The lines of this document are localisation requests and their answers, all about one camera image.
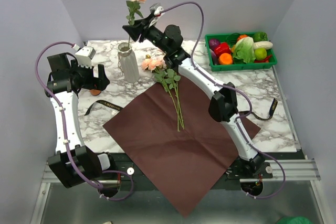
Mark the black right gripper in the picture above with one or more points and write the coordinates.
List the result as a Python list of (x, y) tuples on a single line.
[(135, 30)]

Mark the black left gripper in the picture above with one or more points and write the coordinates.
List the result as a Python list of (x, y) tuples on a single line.
[(100, 83)]

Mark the pink artificial flower bunch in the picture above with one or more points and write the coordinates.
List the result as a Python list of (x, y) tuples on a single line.
[(169, 80)]

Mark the red wrapping paper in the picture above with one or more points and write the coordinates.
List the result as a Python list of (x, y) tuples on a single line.
[(183, 164)]

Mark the black ribbon with gold text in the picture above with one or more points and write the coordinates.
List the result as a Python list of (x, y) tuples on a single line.
[(119, 108)]

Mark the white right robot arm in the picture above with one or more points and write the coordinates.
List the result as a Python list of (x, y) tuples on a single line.
[(223, 97)]

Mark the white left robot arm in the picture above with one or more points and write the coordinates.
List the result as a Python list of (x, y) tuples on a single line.
[(71, 154)]

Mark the white ribbed ceramic vase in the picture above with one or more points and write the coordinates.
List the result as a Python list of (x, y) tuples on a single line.
[(128, 62)]

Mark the orange bottle with blue cap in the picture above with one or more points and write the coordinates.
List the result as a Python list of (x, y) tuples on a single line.
[(95, 92)]

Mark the purple toy onion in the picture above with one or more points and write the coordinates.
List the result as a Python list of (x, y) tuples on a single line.
[(213, 43)]

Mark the red toy bell pepper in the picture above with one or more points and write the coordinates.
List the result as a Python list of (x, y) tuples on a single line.
[(222, 48)]

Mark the orange toy fruit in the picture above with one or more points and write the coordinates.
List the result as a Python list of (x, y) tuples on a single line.
[(225, 59)]

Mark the orange toy carrot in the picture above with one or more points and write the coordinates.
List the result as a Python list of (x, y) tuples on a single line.
[(241, 37)]

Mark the green toy lettuce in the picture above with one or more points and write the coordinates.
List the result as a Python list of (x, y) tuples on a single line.
[(244, 51)]

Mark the green plastic basket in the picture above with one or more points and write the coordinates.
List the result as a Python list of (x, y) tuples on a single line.
[(231, 39)]

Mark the green toy bell pepper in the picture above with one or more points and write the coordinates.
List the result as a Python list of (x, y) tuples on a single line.
[(260, 36)]

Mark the green toy lime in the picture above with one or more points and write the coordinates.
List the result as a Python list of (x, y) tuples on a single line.
[(260, 53)]

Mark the white toy radish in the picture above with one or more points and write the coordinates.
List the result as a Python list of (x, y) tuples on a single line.
[(263, 44)]

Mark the red toy chili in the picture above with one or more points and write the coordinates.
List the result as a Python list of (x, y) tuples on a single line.
[(266, 60)]

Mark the green object at bottom edge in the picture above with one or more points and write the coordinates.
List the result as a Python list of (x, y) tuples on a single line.
[(294, 220)]

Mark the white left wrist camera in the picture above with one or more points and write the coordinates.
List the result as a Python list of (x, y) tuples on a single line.
[(84, 56)]

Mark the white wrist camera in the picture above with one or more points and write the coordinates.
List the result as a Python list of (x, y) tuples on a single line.
[(155, 10), (84, 56)]

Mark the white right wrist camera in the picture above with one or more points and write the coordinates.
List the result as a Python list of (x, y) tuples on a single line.
[(155, 10)]

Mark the aluminium extrusion rail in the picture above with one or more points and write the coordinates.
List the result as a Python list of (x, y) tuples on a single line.
[(295, 170)]

